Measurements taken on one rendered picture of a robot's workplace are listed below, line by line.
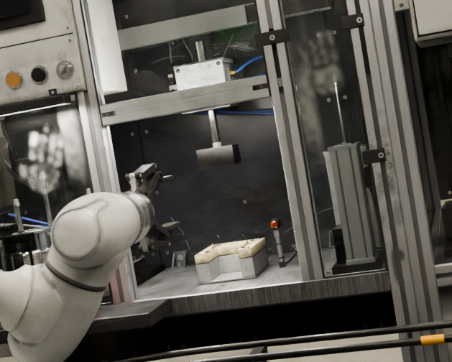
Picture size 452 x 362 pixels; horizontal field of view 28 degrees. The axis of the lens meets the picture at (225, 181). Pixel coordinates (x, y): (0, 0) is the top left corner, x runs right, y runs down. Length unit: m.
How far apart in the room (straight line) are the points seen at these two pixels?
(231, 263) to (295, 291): 0.26
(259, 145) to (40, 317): 1.06
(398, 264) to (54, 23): 0.87
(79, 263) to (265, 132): 1.06
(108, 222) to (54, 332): 0.19
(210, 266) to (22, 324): 0.73
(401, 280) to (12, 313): 0.81
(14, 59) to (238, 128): 0.61
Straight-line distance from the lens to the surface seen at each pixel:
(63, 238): 1.29
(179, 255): 2.35
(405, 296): 1.84
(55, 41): 1.96
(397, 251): 1.82
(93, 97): 1.93
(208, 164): 2.04
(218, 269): 2.06
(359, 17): 1.80
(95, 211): 1.29
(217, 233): 2.32
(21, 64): 1.99
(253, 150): 2.27
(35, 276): 1.36
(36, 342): 1.38
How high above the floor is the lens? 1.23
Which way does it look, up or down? 3 degrees down
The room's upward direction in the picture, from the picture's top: 10 degrees counter-clockwise
